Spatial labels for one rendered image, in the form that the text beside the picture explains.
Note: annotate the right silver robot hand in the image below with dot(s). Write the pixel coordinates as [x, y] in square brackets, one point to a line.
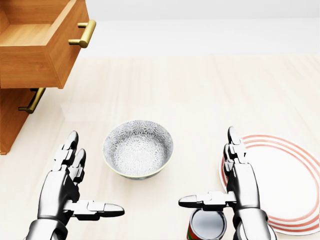
[243, 185]

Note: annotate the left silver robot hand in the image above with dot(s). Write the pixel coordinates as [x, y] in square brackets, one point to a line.
[56, 190]

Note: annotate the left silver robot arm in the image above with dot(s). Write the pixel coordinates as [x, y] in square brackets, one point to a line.
[46, 230]

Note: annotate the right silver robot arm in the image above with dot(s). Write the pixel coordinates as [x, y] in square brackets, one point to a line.
[253, 225]

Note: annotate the wooden cabinet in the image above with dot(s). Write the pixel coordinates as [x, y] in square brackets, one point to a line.
[10, 120]

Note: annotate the grey patterned bowl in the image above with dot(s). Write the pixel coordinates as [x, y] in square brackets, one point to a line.
[138, 150]

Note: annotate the white plate with red rings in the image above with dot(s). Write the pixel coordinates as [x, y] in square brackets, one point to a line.
[280, 185]

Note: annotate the red and green tin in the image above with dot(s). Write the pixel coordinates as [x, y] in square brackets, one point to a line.
[206, 225]

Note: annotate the closed wooden drawer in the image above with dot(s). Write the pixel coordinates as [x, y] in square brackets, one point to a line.
[12, 117]

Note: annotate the open wooden drawer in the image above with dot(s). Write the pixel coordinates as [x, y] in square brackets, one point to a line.
[37, 42]

